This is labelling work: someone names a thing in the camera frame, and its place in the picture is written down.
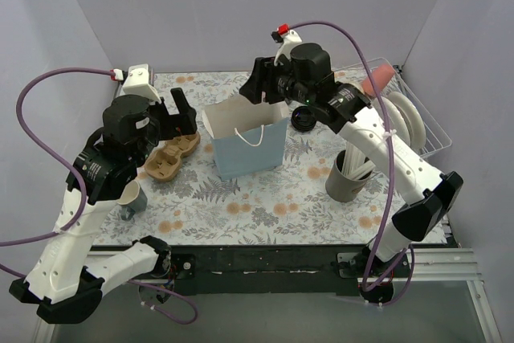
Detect brown cardboard cup sleeves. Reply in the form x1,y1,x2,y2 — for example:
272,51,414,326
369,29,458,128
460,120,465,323
144,132,201,182

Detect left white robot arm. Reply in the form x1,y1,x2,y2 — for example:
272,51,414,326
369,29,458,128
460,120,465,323
9,88,197,325

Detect grey cup with straws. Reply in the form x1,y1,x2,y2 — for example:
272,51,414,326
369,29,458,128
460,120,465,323
325,150,372,202

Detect white plate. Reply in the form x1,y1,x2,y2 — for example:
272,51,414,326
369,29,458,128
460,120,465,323
387,92,426,150
382,97,410,145

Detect white paper cup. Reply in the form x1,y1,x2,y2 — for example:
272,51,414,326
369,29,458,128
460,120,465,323
117,180,148,221

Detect light blue paper bag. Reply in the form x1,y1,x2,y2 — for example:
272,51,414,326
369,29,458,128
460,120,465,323
202,95,290,181

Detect white wire dish rack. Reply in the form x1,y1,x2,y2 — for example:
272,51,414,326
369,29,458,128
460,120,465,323
332,56,453,161

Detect front white plate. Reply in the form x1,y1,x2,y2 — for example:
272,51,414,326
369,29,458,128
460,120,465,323
382,97,410,145

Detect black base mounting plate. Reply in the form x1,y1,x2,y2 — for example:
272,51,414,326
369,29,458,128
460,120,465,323
132,243,414,298

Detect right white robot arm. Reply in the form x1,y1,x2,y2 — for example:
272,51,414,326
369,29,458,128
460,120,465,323
239,43,463,277

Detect aluminium frame rail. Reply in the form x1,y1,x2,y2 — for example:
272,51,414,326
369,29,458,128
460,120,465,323
34,247,501,342

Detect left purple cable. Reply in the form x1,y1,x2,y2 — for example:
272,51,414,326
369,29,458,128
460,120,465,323
0,67,198,326

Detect floral tablecloth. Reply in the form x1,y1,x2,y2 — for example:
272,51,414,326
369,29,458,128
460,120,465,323
86,71,449,246

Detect back white plate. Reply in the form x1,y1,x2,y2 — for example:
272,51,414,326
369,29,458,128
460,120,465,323
387,92,426,150

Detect stack of black lids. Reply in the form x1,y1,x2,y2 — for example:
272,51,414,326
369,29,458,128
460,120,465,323
291,106,317,133

